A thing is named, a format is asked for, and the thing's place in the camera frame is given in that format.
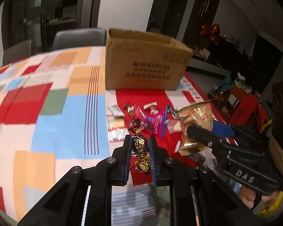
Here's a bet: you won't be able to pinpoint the dark foil candy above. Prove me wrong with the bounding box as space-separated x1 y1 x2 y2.
131 133 149 153

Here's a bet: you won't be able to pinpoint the gold snack bag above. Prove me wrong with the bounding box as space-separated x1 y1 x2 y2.
178 101 213 156

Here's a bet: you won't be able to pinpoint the right human hand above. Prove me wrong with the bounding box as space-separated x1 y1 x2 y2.
238 185 280 209

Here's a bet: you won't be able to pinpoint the pink snack packet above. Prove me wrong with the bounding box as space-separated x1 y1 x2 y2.
133 104 167 137

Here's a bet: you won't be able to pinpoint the red gold foil candy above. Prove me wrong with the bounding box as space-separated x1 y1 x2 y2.
128 118 144 135

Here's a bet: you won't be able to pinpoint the white clear snack packet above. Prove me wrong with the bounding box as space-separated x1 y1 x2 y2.
107 105 129 142

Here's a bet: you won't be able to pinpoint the brown cardboard box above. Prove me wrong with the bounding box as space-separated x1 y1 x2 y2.
105 28 193 90

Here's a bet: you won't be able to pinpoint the colourful patchwork tablecloth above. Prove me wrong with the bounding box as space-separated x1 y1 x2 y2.
0 45 230 226

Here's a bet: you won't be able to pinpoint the red balloons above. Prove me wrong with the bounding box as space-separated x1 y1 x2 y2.
199 24 220 45

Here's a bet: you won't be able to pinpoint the grey dining chair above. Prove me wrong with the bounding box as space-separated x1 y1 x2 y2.
2 39 32 66
52 28 107 50

